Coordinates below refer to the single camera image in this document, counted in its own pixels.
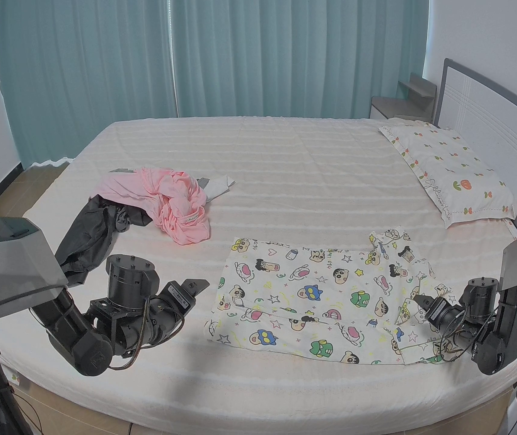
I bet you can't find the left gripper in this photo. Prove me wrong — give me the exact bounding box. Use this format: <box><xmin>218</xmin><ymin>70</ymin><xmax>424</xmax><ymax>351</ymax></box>
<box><xmin>147</xmin><ymin>280</ymin><xmax>198</xmax><ymax>344</ymax></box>

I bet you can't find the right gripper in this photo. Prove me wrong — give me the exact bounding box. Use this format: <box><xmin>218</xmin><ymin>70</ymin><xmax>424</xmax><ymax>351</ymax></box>
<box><xmin>423</xmin><ymin>296</ymin><xmax>466</xmax><ymax>335</ymax></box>

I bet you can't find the white printed pyjama top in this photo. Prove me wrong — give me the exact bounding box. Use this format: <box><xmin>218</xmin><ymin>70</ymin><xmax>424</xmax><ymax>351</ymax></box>
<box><xmin>206</xmin><ymin>228</ymin><xmax>452</xmax><ymax>366</ymax></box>

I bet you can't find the pink garment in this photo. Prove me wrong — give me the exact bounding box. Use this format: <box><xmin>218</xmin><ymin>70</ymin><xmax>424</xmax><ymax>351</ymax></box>
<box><xmin>93</xmin><ymin>167</ymin><xmax>212</xmax><ymax>246</ymax></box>

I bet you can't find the bed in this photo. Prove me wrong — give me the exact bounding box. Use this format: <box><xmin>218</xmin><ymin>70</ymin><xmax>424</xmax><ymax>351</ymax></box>
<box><xmin>0</xmin><ymin>58</ymin><xmax>517</xmax><ymax>435</ymax></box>

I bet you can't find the white and grey garment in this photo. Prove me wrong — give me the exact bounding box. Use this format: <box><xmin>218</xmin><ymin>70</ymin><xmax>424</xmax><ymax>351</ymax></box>
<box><xmin>197</xmin><ymin>175</ymin><xmax>236</xmax><ymax>203</ymax></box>

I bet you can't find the black garment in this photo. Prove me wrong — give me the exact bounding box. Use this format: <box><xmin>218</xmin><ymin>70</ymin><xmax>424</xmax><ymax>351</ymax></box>
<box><xmin>55</xmin><ymin>194</ymin><xmax>153</xmax><ymax>288</ymax></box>

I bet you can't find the blue-green curtain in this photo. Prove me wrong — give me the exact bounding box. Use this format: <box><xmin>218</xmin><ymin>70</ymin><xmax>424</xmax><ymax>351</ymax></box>
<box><xmin>170</xmin><ymin>0</ymin><xmax>430</xmax><ymax>121</ymax></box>
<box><xmin>0</xmin><ymin>0</ymin><xmax>179</xmax><ymax>169</ymax></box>

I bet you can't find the white printed pillow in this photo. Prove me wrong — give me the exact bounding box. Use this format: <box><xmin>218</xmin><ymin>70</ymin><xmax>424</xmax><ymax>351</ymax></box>
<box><xmin>379</xmin><ymin>121</ymin><xmax>517</xmax><ymax>234</ymax></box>

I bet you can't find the grey bedside table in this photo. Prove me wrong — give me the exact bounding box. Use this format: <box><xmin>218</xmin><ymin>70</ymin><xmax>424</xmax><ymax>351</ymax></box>
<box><xmin>371</xmin><ymin>73</ymin><xmax>437</xmax><ymax>121</ymax></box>

